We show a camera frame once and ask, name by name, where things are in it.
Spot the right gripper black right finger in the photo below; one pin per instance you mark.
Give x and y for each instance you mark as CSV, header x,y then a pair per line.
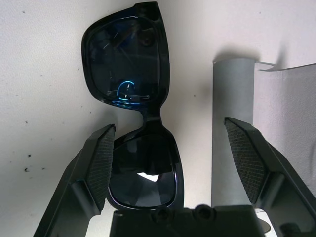
x,y
271,177

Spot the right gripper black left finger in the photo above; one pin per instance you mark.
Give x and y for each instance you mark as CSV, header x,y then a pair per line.
x,y
81,187

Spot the grey glasses case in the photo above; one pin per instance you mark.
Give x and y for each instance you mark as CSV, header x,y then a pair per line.
x,y
232,98

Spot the black sunglasses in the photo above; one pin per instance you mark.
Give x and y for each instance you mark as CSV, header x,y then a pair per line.
x,y
128,61

